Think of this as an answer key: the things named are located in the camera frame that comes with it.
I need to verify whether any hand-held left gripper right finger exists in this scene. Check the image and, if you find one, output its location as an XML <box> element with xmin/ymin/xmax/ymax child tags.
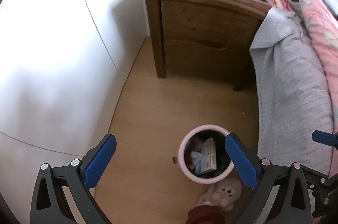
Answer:
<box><xmin>224</xmin><ymin>133</ymin><xmax>312</xmax><ymax>224</ymax></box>

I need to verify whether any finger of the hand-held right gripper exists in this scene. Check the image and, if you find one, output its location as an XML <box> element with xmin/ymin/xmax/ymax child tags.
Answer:
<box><xmin>301</xmin><ymin>166</ymin><xmax>338</xmax><ymax>217</ymax></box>
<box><xmin>312</xmin><ymin>130</ymin><xmax>338</xmax><ymax>147</ymax></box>

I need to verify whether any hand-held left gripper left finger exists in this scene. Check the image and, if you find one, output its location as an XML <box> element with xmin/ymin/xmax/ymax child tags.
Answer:
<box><xmin>30</xmin><ymin>133</ymin><xmax>117</xmax><ymax>224</ymax></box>

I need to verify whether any white blue medicine box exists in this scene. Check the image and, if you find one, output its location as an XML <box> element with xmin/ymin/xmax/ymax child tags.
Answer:
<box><xmin>194</xmin><ymin>137</ymin><xmax>217</xmax><ymax>174</ymax></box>

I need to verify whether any pink trash bin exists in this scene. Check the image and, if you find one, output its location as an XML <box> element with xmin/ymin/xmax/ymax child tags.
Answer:
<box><xmin>178</xmin><ymin>124</ymin><xmax>235</xmax><ymax>185</ymax></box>

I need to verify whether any beige teddy bear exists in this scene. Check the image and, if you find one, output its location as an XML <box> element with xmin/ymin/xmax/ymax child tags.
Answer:
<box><xmin>198</xmin><ymin>178</ymin><xmax>243</xmax><ymax>212</ymax></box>

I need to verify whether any person's red trouser leg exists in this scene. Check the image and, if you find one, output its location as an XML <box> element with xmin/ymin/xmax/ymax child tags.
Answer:
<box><xmin>185</xmin><ymin>204</ymin><xmax>226</xmax><ymax>224</ymax></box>

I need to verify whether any grey striped bed sheet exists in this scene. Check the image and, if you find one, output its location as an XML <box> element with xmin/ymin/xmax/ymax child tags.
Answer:
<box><xmin>249</xmin><ymin>0</ymin><xmax>335</xmax><ymax>175</ymax></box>

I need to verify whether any pink floral duvet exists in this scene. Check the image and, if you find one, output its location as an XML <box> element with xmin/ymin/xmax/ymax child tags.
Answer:
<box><xmin>298</xmin><ymin>0</ymin><xmax>338</xmax><ymax>125</ymax></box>

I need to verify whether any wooden nightstand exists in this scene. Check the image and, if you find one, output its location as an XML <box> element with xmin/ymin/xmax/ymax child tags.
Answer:
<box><xmin>143</xmin><ymin>0</ymin><xmax>272</xmax><ymax>91</ymax></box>

